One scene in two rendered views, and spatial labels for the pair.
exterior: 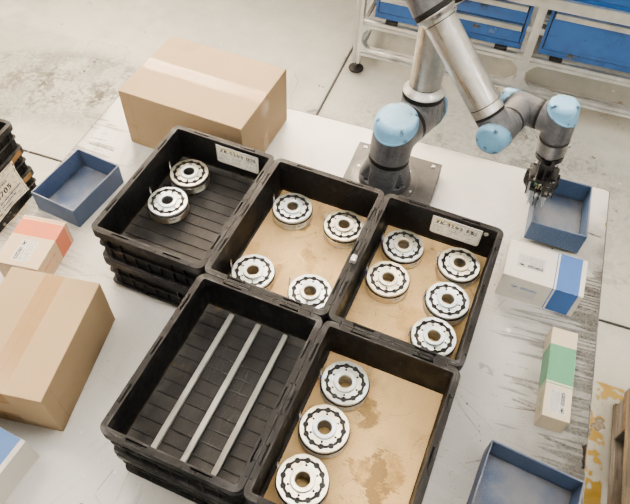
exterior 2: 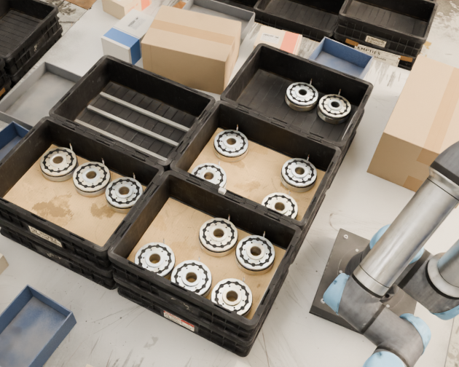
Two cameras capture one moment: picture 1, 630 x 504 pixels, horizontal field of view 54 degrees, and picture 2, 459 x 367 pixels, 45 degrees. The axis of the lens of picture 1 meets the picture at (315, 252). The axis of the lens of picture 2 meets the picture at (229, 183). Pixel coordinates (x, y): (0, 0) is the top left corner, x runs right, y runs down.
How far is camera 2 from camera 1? 129 cm
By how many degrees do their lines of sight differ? 51
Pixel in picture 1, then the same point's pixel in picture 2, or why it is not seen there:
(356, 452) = (74, 199)
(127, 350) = not seen: hidden behind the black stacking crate
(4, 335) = (189, 24)
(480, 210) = not seen: outside the picture
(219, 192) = (321, 130)
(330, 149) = not seen: hidden behind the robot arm
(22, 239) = (279, 36)
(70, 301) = (211, 49)
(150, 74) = (444, 73)
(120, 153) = (385, 90)
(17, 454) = (122, 48)
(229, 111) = (406, 124)
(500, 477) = (52, 328)
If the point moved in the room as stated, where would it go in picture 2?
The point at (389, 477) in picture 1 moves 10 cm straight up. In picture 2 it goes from (51, 218) to (43, 196)
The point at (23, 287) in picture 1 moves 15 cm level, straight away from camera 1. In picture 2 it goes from (224, 28) to (258, 14)
